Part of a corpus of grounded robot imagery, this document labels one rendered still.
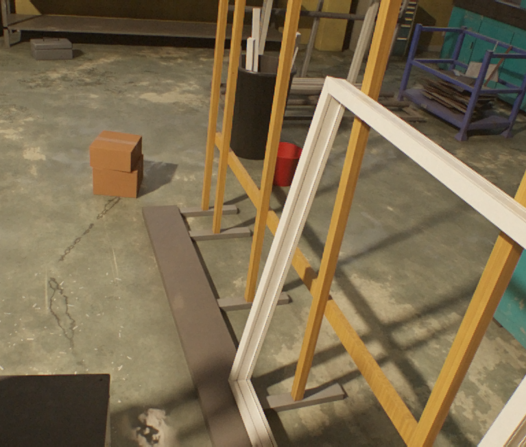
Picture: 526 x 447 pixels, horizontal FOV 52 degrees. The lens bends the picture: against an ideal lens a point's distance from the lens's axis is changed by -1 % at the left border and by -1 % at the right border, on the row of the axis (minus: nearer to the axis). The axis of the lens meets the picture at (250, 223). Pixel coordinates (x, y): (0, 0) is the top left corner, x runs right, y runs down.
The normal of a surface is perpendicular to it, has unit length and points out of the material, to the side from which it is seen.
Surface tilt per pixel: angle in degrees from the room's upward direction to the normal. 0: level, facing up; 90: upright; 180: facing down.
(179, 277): 0
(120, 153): 90
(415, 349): 0
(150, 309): 0
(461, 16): 90
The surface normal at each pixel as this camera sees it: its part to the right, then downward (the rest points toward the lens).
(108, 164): -0.07, 0.51
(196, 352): 0.12, -0.85
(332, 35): 0.31, 0.52
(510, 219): -0.92, -0.06
